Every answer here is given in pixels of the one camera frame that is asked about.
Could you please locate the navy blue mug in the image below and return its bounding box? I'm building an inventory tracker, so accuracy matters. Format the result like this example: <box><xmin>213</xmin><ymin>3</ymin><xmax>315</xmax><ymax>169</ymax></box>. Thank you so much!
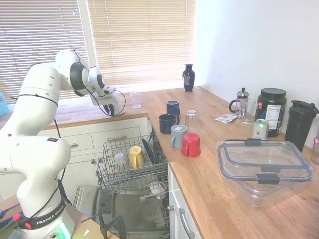
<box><xmin>166</xmin><ymin>100</ymin><xmax>181</xmax><ymax>117</ymax></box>

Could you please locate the white green drink can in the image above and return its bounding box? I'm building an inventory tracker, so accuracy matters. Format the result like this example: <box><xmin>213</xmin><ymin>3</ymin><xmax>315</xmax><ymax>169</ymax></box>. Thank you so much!
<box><xmin>251</xmin><ymin>119</ymin><xmax>270</xmax><ymax>140</ymax></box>

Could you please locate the clear drinking glass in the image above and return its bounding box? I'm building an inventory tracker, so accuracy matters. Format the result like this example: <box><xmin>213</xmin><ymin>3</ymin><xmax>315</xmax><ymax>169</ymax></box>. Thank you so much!
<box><xmin>129</xmin><ymin>91</ymin><xmax>142</xmax><ymax>109</ymax></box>

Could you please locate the grey mug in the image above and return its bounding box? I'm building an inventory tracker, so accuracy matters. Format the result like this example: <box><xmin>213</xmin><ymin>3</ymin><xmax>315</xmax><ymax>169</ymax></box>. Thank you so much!
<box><xmin>170</xmin><ymin>124</ymin><xmax>188</xmax><ymax>149</ymax></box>

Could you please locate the black painted vase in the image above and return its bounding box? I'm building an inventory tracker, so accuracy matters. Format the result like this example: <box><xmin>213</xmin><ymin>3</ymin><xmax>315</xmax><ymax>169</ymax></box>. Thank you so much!
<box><xmin>182</xmin><ymin>64</ymin><xmax>195</xmax><ymax>93</ymax></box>

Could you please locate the black enamel mug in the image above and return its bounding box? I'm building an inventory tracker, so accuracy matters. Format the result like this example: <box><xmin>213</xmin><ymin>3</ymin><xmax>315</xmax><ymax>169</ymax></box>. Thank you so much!
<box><xmin>159</xmin><ymin>114</ymin><xmax>180</xmax><ymax>134</ymax></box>

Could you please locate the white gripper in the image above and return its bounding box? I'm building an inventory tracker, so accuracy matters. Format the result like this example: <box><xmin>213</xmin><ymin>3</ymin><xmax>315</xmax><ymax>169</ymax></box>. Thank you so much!
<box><xmin>90</xmin><ymin>93</ymin><xmax>121</xmax><ymax>117</ymax></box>

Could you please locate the black protein powder tub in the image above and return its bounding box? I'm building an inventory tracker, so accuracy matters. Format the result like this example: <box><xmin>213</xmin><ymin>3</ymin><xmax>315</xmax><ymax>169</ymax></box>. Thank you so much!
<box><xmin>254</xmin><ymin>88</ymin><xmax>288</xmax><ymax>138</ymax></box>

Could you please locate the tall clear glass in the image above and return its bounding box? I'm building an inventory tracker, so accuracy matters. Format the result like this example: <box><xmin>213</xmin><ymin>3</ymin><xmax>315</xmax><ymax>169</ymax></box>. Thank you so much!
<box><xmin>240</xmin><ymin>99</ymin><xmax>258</xmax><ymax>127</ymax></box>

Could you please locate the black clamp stand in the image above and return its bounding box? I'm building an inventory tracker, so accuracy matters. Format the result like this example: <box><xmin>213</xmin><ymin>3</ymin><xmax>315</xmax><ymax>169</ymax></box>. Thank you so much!
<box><xmin>80</xmin><ymin>211</ymin><xmax>128</xmax><ymax>239</ymax></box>

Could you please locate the yellow mug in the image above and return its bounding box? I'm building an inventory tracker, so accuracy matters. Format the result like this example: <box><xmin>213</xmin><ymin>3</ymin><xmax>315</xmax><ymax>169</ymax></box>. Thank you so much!
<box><xmin>129</xmin><ymin>146</ymin><xmax>146</xmax><ymax>169</ymax></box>

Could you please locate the clear ribbed tumbler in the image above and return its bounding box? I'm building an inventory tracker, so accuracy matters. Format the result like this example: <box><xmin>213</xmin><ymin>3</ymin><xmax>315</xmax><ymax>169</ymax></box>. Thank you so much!
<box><xmin>184</xmin><ymin>109</ymin><xmax>200</xmax><ymax>134</ymax></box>

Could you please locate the red white sachet packet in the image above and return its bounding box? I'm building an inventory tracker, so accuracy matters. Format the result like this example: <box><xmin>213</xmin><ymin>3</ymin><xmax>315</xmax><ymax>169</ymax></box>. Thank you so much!
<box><xmin>215</xmin><ymin>113</ymin><xmax>239</xmax><ymax>124</ymax></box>

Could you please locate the white cabinet drawer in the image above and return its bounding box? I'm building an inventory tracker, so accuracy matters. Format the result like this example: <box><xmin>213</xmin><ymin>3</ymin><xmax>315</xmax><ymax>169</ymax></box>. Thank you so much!
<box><xmin>37</xmin><ymin>133</ymin><xmax>95</xmax><ymax>155</ymax></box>
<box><xmin>168</xmin><ymin>164</ymin><xmax>204</xmax><ymax>239</ymax></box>
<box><xmin>90</xmin><ymin>125</ymin><xmax>142</xmax><ymax>148</ymax></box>

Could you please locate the clear plastic food container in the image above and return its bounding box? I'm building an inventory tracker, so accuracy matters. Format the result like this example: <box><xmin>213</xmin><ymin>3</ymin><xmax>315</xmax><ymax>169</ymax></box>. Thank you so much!
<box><xmin>216</xmin><ymin>139</ymin><xmax>317</xmax><ymax>209</ymax></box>

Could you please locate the clear lid with black clips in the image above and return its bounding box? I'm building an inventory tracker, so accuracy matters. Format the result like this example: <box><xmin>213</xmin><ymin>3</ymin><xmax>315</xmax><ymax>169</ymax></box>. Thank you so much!
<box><xmin>216</xmin><ymin>138</ymin><xmax>314</xmax><ymax>185</ymax></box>

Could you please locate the glass French press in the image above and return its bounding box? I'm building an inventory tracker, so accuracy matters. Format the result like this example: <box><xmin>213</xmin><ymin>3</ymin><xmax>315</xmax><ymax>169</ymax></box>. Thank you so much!
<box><xmin>229</xmin><ymin>87</ymin><xmax>250</xmax><ymax>118</ymax></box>

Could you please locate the black shaker bottle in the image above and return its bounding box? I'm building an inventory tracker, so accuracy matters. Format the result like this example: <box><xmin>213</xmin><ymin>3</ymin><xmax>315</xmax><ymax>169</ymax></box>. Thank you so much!
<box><xmin>285</xmin><ymin>100</ymin><xmax>319</xmax><ymax>153</ymax></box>

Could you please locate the small white cup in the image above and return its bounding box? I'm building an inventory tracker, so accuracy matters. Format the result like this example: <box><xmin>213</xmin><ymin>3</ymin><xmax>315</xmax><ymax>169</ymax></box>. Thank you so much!
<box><xmin>114</xmin><ymin>153</ymin><xmax>125</xmax><ymax>172</ymax></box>

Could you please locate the white cabinet door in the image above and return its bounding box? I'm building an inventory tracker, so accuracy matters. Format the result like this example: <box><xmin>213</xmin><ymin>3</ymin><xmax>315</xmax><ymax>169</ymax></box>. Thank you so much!
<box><xmin>168</xmin><ymin>191</ymin><xmax>187</xmax><ymax>239</ymax></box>

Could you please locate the cream venetian blind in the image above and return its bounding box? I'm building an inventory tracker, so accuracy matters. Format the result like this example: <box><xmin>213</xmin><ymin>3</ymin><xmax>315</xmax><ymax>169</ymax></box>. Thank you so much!
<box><xmin>86</xmin><ymin>0</ymin><xmax>198</xmax><ymax>90</ymax></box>
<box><xmin>0</xmin><ymin>0</ymin><xmax>90</xmax><ymax>105</ymax></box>

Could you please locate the built-in dishwasher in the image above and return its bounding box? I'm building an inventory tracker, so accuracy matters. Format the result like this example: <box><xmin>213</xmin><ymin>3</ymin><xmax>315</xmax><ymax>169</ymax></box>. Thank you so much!
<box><xmin>73</xmin><ymin>119</ymin><xmax>173</xmax><ymax>238</ymax></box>

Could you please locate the white bowl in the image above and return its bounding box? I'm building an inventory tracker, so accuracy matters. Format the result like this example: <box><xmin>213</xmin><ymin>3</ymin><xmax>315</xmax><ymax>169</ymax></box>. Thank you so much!
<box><xmin>149</xmin><ymin>183</ymin><xmax>168</xmax><ymax>200</ymax></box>

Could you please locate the teal box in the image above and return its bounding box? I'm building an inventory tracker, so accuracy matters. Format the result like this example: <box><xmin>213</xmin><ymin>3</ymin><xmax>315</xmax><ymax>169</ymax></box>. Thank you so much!
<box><xmin>0</xmin><ymin>91</ymin><xmax>9</xmax><ymax>117</ymax></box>

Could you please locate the grey wire dishwasher rack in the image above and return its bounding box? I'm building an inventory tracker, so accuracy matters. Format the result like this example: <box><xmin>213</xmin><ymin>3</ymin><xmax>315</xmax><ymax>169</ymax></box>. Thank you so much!
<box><xmin>96</xmin><ymin>135</ymin><xmax>170</xmax><ymax>196</ymax></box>
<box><xmin>139</xmin><ymin>183</ymin><xmax>172</xmax><ymax>225</ymax></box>

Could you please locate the red mug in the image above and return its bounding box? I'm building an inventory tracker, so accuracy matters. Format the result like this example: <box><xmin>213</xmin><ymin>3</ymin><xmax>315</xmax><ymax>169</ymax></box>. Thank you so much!
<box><xmin>181</xmin><ymin>133</ymin><xmax>202</xmax><ymax>158</ymax></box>

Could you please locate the large white mug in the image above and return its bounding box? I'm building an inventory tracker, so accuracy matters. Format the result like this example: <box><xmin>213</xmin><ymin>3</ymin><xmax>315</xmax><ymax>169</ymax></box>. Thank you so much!
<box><xmin>109</xmin><ymin>99</ymin><xmax>126</xmax><ymax>117</ymax></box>

